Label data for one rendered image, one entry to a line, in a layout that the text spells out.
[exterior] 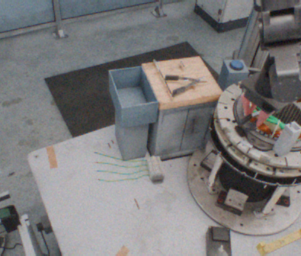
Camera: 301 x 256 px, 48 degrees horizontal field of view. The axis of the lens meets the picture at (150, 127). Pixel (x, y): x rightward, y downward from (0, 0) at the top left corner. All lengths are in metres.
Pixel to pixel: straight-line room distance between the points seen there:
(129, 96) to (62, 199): 0.38
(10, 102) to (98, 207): 1.64
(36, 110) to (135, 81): 1.46
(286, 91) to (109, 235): 0.65
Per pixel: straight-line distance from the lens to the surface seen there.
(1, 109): 2.56
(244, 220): 1.10
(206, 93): 1.02
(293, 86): 0.64
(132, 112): 0.96
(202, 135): 1.16
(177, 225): 1.06
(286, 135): 0.83
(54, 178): 1.15
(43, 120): 2.41
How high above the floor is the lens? 1.72
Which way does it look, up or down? 48 degrees down
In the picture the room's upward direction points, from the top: 6 degrees clockwise
